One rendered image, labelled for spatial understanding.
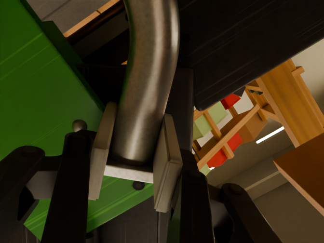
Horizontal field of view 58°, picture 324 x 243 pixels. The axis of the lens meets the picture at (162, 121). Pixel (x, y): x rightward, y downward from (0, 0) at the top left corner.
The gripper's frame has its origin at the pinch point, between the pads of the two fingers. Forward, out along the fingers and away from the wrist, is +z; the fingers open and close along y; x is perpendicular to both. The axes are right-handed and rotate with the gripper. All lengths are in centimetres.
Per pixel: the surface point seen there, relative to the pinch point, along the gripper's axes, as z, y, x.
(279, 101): 72, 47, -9
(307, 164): 39, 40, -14
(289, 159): 45, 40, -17
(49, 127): 4.5, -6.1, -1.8
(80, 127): 4.1, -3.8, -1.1
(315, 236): 365, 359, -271
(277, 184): 582, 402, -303
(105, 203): 4.5, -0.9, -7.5
